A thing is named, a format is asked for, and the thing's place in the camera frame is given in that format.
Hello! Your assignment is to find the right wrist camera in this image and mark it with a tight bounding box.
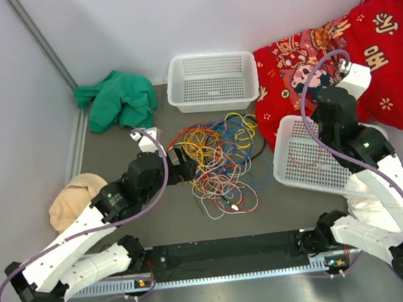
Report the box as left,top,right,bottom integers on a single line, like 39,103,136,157
337,62,372,99

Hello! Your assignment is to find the green cloth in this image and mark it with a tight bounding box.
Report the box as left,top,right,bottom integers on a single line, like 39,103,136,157
73,70,158,134

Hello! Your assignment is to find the red patterned cloth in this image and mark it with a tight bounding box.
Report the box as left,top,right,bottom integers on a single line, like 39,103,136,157
254,0,403,148

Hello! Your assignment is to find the yellow cable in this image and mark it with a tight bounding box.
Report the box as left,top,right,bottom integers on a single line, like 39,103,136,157
174,110,265,198

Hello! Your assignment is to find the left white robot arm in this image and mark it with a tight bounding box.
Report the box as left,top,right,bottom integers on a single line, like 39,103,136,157
5,144,198,302

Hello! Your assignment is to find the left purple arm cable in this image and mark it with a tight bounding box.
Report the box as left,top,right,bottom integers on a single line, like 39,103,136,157
0,125,184,302

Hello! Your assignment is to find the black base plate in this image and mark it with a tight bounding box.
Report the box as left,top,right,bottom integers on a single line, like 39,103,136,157
145,230,324,282

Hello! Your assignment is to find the white basket at back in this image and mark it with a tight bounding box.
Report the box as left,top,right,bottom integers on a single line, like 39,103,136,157
166,51,260,114

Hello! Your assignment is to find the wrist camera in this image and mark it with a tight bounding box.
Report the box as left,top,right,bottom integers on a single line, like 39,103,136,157
337,62,372,99
130,127,162,153

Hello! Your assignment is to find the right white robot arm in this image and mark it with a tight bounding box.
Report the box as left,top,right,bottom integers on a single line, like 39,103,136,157
302,62,403,281

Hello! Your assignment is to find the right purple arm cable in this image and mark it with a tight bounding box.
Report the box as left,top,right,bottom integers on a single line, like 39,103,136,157
294,41,403,269

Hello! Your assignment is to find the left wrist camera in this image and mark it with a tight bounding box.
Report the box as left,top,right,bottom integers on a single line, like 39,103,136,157
130,127,162,153

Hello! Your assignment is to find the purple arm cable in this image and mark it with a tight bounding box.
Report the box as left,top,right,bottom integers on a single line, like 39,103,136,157
294,41,403,269
0,125,184,302

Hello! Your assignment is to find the white basket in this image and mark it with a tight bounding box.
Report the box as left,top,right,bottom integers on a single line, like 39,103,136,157
273,115,360,196
166,51,260,114

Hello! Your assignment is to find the white basket at right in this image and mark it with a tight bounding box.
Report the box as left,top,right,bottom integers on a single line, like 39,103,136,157
273,115,360,196

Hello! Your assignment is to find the white cable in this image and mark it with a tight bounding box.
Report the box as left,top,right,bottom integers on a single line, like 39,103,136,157
186,140,263,222

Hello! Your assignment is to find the white cloth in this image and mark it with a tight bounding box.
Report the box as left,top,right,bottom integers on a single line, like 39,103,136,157
344,175,400,232

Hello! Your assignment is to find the blue cable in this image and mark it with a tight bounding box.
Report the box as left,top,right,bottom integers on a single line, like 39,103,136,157
204,109,276,200

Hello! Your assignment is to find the beige cloth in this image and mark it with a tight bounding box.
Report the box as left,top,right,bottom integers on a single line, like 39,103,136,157
49,173,108,233

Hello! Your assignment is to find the black cable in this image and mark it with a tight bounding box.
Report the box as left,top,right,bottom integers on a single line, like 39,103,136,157
247,134,269,162

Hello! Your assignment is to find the grey slotted cable duct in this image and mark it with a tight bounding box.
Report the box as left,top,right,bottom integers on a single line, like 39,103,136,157
72,254,349,299

